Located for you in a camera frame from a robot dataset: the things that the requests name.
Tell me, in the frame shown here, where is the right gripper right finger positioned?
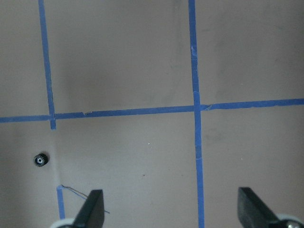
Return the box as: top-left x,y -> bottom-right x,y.
237,187 -> 280,228

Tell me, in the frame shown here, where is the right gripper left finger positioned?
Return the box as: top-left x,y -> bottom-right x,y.
72,190 -> 105,228

